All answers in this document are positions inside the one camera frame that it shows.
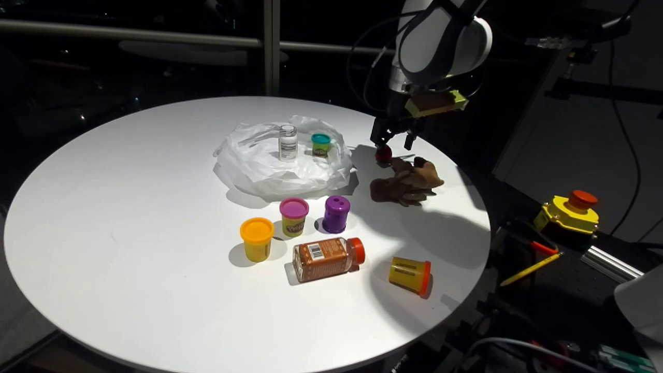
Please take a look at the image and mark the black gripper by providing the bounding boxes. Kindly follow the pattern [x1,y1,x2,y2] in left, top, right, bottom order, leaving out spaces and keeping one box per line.
[371,93,423,148]

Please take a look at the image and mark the teal lid playdough tub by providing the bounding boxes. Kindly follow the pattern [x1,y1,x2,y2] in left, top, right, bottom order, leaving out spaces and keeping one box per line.
[310,132,330,157]

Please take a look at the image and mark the purple playdough tub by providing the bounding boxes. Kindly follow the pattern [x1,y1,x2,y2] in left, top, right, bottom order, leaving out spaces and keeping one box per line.
[322,195,349,232]

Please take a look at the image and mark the white pill bottle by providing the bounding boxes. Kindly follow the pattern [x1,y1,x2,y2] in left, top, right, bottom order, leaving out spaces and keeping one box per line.
[277,123,297,159]

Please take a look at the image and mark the magenta lid playdough tub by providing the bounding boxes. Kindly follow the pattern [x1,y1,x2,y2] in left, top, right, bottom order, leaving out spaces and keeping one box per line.
[279,198,309,236]

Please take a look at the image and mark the orange lid playdough tub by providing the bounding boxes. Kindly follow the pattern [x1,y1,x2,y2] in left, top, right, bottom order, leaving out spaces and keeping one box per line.
[240,217,272,260]

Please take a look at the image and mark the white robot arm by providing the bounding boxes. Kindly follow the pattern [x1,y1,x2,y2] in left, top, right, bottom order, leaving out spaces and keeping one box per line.
[371,0,493,146]

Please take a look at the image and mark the white plastic bag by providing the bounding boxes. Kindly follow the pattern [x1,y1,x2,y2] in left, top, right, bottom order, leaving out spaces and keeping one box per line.
[213,116,351,201]

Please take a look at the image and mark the lying red lid yellow tub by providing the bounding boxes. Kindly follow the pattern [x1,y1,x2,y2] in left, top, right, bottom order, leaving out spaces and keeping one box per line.
[390,256,432,297]

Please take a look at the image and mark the red lid spice jar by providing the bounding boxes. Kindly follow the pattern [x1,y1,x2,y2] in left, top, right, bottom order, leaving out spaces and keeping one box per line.
[293,237,366,281]

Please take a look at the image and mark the metal window railing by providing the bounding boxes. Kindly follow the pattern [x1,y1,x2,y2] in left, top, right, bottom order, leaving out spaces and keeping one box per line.
[0,18,380,53]

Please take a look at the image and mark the yellow emergency stop button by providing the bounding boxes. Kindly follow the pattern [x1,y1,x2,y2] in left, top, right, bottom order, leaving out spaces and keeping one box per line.
[535,189,601,233]

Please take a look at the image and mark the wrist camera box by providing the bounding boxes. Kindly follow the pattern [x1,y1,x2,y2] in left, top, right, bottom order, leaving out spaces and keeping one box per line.
[406,89,467,117]

